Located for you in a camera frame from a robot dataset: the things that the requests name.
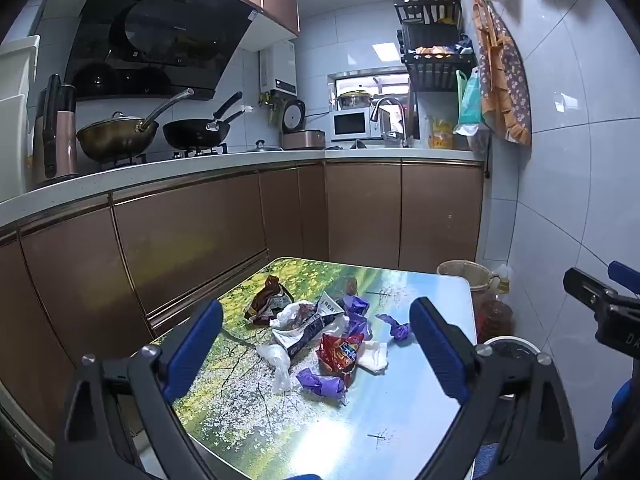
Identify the amber oil bottle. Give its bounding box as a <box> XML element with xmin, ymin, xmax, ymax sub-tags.
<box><xmin>475</xmin><ymin>294</ymin><xmax>515</xmax><ymax>344</ymax></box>

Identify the brass wok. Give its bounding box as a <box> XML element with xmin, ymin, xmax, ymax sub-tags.
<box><xmin>75</xmin><ymin>88</ymin><xmax>195</xmax><ymax>162</ymax></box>

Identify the white tissue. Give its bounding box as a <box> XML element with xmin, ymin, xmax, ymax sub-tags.
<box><xmin>356</xmin><ymin>340</ymin><xmax>390</xmax><ymax>374</ymax></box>

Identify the blue patterned clothing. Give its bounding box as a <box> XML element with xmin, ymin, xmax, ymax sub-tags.
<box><xmin>593</xmin><ymin>379</ymin><xmax>640</xmax><ymax>452</ymax></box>

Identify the woven wicker basket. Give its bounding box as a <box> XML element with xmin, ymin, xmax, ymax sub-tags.
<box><xmin>437</xmin><ymin>259</ymin><xmax>494</xmax><ymax>295</ymax></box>

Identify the white and black snack bag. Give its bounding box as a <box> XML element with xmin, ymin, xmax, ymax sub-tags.
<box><xmin>271</xmin><ymin>291</ymin><xmax>347</xmax><ymax>358</ymax></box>

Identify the rice cooker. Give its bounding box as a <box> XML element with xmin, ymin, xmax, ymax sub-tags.
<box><xmin>281</xmin><ymin>98</ymin><xmax>326</xmax><ymax>150</ymax></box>

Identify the gas stove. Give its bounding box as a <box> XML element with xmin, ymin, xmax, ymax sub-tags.
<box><xmin>99</xmin><ymin>142</ymin><xmax>229</xmax><ymax>167</ymax></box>

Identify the white plastic bucket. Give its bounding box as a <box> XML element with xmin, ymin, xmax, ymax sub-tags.
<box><xmin>479</xmin><ymin>335</ymin><xmax>542</xmax><ymax>401</ymax></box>

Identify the brown upper cabinet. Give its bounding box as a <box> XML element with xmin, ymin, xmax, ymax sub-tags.
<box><xmin>214</xmin><ymin>0</ymin><xmax>301</xmax><ymax>52</ymax></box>

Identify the black range hood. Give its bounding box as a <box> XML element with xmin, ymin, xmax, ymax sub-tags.
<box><xmin>64</xmin><ymin>0</ymin><xmax>262</xmax><ymax>102</ymax></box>

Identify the orange floral apron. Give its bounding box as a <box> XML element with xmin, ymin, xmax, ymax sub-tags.
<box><xmin>472</xmin><ymin>0</ymin><xmax>533</xmax><ymax>147</ymax></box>

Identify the pink thermos jug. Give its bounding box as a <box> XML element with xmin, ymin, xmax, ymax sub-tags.
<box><xmin>33</xmin><ymin>74</ymin><xmax>79</xmax><ymax>183</ymax></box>

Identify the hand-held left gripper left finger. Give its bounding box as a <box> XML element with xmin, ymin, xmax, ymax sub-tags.
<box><xmin>52</xmin><ymin>300</ymin><xmax>224</xmax><ymax>480</ymax></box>

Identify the steel faucet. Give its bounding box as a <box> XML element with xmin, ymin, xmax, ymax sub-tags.
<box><xmin>369</xmin><ymin>96</ymin><xmax>407</xmax><ymax>142</ymax></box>

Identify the small purple wrapper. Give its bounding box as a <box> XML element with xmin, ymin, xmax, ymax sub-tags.
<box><xmin>375</xmin><ymin>312</ymin><xmax>412</xmax><ymax>341</ymax></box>

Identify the yellow package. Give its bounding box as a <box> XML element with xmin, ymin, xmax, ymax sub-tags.
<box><xmin>429</xmin><ymin>117</ymin><xmax>457</xmax><ymax>150</ymax></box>

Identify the white water heater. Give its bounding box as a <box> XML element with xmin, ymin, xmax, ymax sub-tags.
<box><xmin>259</xmin><ymin>39</ymin><xmax>297</xmax><ymax>97</ymax></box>

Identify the teal plastic bag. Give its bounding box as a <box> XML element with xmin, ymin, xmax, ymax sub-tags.
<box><xmin>454</xmin><ymin>67</ymin><xmax>484</xmax><ymax>137</ymax></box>

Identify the white appliance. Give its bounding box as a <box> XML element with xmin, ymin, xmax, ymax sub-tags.
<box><xmin>0</xmin><ymin>34</ymin><xmax>41</xmax><ymax>192</ymax></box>

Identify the clear plastic bag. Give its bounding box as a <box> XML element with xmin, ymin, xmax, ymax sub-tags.
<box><xmin>255</xmin><ymin>342</ymin><xmax>294</xmax><ymax>394</ymax></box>

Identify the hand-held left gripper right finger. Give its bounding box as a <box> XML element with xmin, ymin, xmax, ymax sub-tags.
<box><xmin>409</xmin><ymin>297</ymin><xmax>582</xmax><ymax>480</ymax></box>

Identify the black dish rack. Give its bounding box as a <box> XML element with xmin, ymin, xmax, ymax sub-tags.
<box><xmin>393</xmin><ymin>0</ymin><xmax>477</xmax><ymax>92</ymax></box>

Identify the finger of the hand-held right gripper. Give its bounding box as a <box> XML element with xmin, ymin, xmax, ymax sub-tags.
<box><xmin>608</xmin><ymin>261</ymin><xmax>640</xmax><ymax>299</ymax></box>
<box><xmin>563</xmin><ymin>267</ymin><xmax>622</xmax><ymax>312</ymax></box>

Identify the black frying pan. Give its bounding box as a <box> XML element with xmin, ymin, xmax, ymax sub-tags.
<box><xmin>162</xmin><ymin>91</ymin><xmax>245</xmax><ymax>149</ymax></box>

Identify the white microwave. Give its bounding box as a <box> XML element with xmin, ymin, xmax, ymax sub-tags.
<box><xmin>332</xmin><ymin>107</ymin><xmax>382</xmax><ymax>141</ymax></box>

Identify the red snack packet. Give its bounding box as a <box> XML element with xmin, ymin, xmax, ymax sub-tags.
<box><xmin>317</xmin><ymin>332</ymin><xmax>367</xmax><ymax>377</ymax></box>

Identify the brown snack wrapper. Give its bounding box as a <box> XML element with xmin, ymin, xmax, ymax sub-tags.
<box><xmin>244</xmin><ymin>275</ymin><xmax>296</xmax><ymax>327</ymax></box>

